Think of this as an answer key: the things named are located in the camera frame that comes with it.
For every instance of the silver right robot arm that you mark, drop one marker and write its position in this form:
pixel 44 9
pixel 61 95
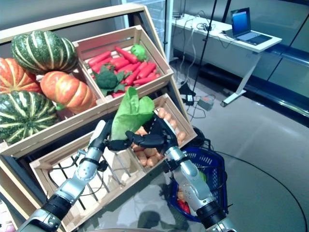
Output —
pixel 190 176

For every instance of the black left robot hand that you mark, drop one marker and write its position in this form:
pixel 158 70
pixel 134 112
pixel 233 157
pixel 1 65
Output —
pixel 102 137

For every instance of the wooden crate with carrots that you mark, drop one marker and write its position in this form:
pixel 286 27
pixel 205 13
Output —
pixel 157 83

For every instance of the black power adapter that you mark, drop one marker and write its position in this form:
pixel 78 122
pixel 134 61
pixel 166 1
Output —
pixel 189 97

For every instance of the slatted wooden crate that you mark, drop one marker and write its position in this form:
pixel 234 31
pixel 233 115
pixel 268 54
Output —
pixel 108 194

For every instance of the black tripod stand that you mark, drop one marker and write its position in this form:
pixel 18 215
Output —
pixel 165 42
pixel 206 38

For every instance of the green striped pumpkin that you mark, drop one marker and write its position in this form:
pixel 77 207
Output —
pixel 21 116
pixel 43 52

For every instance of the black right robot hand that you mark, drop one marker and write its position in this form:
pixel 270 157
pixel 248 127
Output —
pixel 157 137

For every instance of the wooden display shelf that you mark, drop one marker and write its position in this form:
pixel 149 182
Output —
pixel 72 23

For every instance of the brown potato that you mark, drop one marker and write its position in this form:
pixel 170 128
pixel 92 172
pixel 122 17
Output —
pixel 150 152
pixel 181 135
pixel 167 117
pixel 137 148
pixel 142 159
pixel 150 161
pixel 173 124
pixel 181 194
pixel 160 155
pixel 161 112

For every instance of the black router with antennas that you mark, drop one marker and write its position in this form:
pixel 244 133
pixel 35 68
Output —
pixel 177 16

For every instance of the orange red carrot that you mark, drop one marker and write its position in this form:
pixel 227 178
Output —
pixel 144 81
pixel 120 63
pixel 100 66
pixel 99 58
pixel 132 77
pixel 128 68
pixel 147 70
pixel 126 55

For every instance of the white table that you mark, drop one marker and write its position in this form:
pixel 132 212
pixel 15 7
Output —
pixel 205 48

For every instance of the large orange pumpkin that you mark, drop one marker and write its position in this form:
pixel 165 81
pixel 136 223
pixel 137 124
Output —
pixel 14 75

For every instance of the red pepper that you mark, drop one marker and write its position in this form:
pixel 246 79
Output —
pixel 184 206

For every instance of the light green lettuce head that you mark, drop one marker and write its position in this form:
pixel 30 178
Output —
pixel 138 52

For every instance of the open grey laptop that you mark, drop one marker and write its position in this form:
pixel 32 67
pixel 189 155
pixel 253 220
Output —
pixel 240 20

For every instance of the white framed glass cabinet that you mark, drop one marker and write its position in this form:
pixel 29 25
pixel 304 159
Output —
pixel 157 12

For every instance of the napa cabbage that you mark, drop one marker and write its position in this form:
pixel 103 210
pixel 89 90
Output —
pixel 203 176
pixel 130 116

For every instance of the dark green broccoli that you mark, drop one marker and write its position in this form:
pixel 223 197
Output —
pixel 106 79

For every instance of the small orange pumpkin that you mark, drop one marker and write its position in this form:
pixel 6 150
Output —
pixel 67 90

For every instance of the blue plastic shopping basket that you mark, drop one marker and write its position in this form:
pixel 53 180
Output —
pixel 218 169

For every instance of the wooden crate with potatoes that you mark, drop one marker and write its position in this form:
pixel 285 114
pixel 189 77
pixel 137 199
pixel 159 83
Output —
pixel 182 120

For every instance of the large wooden pumpkin crate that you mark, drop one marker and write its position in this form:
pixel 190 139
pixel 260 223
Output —
pixel 55 129

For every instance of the grey box red button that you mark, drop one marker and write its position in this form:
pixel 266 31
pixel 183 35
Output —
pixel 205 104

